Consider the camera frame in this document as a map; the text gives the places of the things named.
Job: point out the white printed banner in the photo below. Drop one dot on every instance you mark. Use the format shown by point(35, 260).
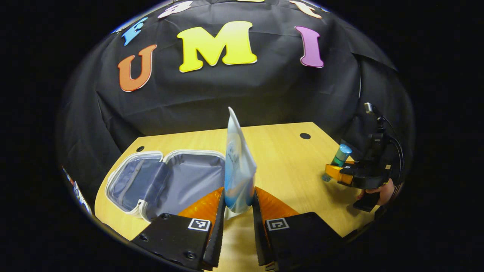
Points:
point(81, 196)

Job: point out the teal bottle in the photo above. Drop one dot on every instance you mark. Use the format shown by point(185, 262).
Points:
point(343, 153)

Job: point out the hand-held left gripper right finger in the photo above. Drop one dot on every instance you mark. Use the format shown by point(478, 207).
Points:
point(258, 234)

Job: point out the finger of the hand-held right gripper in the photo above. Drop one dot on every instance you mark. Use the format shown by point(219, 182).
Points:
point(336, 173)
point(348, 162)

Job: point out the black backdrop cloth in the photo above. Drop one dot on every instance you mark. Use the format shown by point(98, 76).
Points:
point(245, 98)

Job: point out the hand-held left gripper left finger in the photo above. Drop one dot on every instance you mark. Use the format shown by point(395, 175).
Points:
point(217, 234)

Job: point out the white blue tube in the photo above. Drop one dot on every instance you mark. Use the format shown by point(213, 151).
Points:
point(238, 170)

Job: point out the white suitcase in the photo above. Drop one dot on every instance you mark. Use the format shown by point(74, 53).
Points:
point(181, 185)

